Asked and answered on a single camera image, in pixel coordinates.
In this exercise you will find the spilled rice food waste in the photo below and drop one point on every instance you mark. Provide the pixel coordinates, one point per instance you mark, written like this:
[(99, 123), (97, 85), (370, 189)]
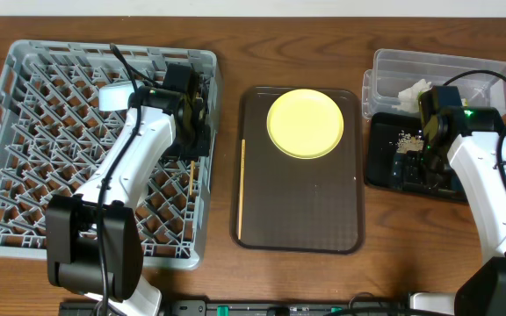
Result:
[(408, 142)]

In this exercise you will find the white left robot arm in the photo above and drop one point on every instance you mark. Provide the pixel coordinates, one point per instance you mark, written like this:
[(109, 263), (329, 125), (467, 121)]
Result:
[(93, 244)]

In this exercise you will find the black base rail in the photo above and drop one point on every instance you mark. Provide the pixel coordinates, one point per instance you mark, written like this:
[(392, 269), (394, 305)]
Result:
[(219, 308)]

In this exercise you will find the clear plastic waste bin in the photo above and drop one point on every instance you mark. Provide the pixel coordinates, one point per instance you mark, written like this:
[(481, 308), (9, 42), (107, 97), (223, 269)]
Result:
[(397, 70)]

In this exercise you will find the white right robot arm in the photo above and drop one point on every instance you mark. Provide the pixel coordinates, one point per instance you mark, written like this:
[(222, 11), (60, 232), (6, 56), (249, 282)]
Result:
[(470, 144)]

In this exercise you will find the dark brown serving tray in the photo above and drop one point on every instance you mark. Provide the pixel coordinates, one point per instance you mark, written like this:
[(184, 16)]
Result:
[(292, 204)]

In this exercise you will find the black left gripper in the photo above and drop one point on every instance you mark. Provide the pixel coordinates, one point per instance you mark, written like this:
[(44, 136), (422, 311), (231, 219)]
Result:
[(198, 143)]

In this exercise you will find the yellow plate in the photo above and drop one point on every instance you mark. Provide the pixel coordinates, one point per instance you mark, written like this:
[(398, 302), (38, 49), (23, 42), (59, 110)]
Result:
[(305, 124)]

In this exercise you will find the black food waste tray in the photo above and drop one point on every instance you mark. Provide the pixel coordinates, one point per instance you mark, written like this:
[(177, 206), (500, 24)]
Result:
[(384, 134)]

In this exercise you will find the light blue bowl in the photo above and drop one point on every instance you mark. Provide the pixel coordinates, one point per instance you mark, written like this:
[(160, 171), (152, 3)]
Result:
[(115, 96)]

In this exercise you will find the grey plastic dish rack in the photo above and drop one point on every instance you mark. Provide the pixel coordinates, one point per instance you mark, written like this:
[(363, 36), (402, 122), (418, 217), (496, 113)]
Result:
[(53, 138)]

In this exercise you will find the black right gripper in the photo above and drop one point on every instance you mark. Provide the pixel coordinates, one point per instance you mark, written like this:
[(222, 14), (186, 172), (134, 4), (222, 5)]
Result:
[(410, 175)]

